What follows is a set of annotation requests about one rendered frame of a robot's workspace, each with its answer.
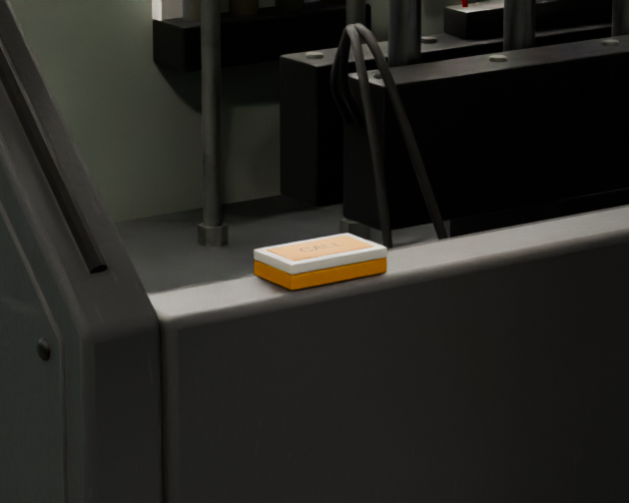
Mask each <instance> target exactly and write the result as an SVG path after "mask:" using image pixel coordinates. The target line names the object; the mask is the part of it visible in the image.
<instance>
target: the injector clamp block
mask: <svg viewBox="0 0 629 503"><path fill-rule="evenodd" d="M611 32H612V19H609V20H602V21H594V22H587V23H579V24H572V25H564V26H557V27H550V28H541V29H535V48H527V49H520V50H513V51H506V52H503V34H498V35H490V36H483V37H475V38H468V39H465V38H461V37H457V36H454V35H450V34H446V33H443V34H436V35H428V36H421V63H420V64H413V65H406V66H398V67H391V68H389V70H390V73H391V75H392V78H393V80H394V83H395V85H396V88H397V91H398V94H399V96H400V99H401V102H402V105H403V108H404V110H405V112H406V115H407V118H408V120H409V123H410V126H411V129H412V132H413V135H414V138H415V141H416V144H417V147H418V150H419V153H420V155H421V158H422V161H423V164H424V167H425V170H426V173H427V176H428V179H429V182H430V185H431V188H432V191H433V194H434V197H435V200H436V203H437V206H438V209H439V212H440V214H441V217H442V220H443V221H449V220H450V237H451V238H453V237H458V236H463V235H469V234H474V233H480V232H485V231H490V230H496V229H501V228H507V227H512V226H517V225H523V224H528V223H534V222H539V221H544V220H550V219H555V218H561V217H566V216H571V215H577V214H582V213H588V212H593V211H598V210H604V209H609V208H615V207H620V206H625V205H629V34H628V35H621V36H613V37H611ZM361 47H362V52H363V56H364V62H365V67H366V71H367V76H368V81H369V87H370V92H371V98H372V104H373V110H374V116H375V121H376V127H377V133H378V140H379V146H380V153H381V159H382V166H383V172H384V179H385V187H386V194H387V202H388V209H389V217H390V227H391V230H392V231H393V230H399V229H404V228H410V227H415V226H421V225H426V224H432V220H431V217H430V214H429V211H428V208H427V205H426V202H425V199H424V196H423V193H422V191H421V188H420V185H419V182H418V179H417V176H416V173H415V170H414V167H413V164H412V161H411V158H410V155H409V152H408V149H407V146H406V143H405V140H404V137H403V134H402V132H401V129H400V126H399V123H398V120H397V117H396V115H395V112H394V109H393V106H392V103H391V101H390V98H389V95H388V93H387V90H386V88H385V85H384V83H383V80H382V78H381V75H380V73H379V70H378V68H377V65H376V63H375V60H374V58H373V56H372V54H371V52H370V50H369V48H368V46H367V44H361ZM336 50H337V48H330V49H323V50H315V51H308V52H300V53H292V54H285V55H281V56H280V192H281V194H282V195H284V196H287V197H289V198H292V199H295V200H298V201H300V202H303V203H306V204H308V205H311V206H314V207H317V208H320V207H326V206H332V205H338V204H343V216H344V217H345V218H346V219H349V220H352V221H354V222H357V223H360V224H363V225H365V226H368V227H371V228H373V229H376V230H379V231H381V225H380V216H379V209H378V201H377V194H376V186H375V179H374V172H373V165H372V159H371V152H370V146H369V139H368V133H367V127H366V121H365V115H364V109H363V103H362V98H361V92H360V86H359V81H358V76H357V71H356V65H355V60H354V55H353V52H352V47H351V46H350V49H349V58H348V83H349V86H350V89H351V92H352V94H353V97H354V99H355V101H356V103H357V106H358V108H359V110H360V112H361V114H362V118H363V122H362V126H361V128H358V127H357V126H356V124H355V122H354V119H353V117H352V115H351V114H350V119H349V122H348V124H346V123H344V122H343V119H342V116H341V114H340V112H339V109H338V107H337V105H336V103H335V101H334V98H333V95H332V92H331V88H330V83H329V82H330V73H331V68H332V64H333V60H334V56H335V53H336ZM349 113H350V112H349Z"/></svg>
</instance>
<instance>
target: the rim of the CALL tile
mask: <svg viewBox="0 0 629 503"><path fill-rule="evenodd" d="M340 236H349V237H351V238H354V239H356V240H359V241H362V242H364V243H367V244H370V245H372V246H374V247H372V248H367V249H361V250H356V251H346V252H341V253H335V254H330V255H324V256H319V257H313V258H308V259H303V260H297V261H293V260H290V259H288V258H285V257H283V256H280V255H278V254H275V253H273V252H270V251H267V250H268V249H273V248H279V247H285V246H290V245H296V244H301V243H307V242H312V241H318V240H323V239H329V238H335V237H340ZM386 253H387V248H386V247H383V246H381V245H378V244H375V243H373V242H370V241H367V240H365V239H362V238H359V237H357V236H354V235H351V234H349V233H346V234H340V235H335V236H329V237H324V238H318V239H312V240H307V241H301V242H296V243H290V244H285V245H279V246H273V247H268V248H262V249H257V250H254V259H255V260H258V261H260V262H263V263H265V264H268V265H270V266H272V267H275V268H277V269H280V270H282V271H285V272H287V273H289V274H297V273H302V272H308V271H313V270H318V269H324V268H329V267H335V266H340V265H345V264H351V263H356V262H361V261H367V260H372V259H377V258H383V257H386Z"/></svg>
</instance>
